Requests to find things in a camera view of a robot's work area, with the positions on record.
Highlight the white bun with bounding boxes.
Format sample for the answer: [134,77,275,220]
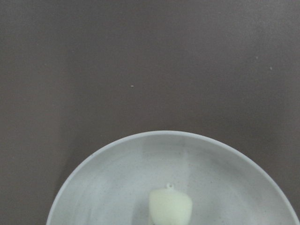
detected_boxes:
[148,185,193,225]

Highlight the round cream plate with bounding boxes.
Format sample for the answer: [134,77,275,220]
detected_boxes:
[47,131,299,225]

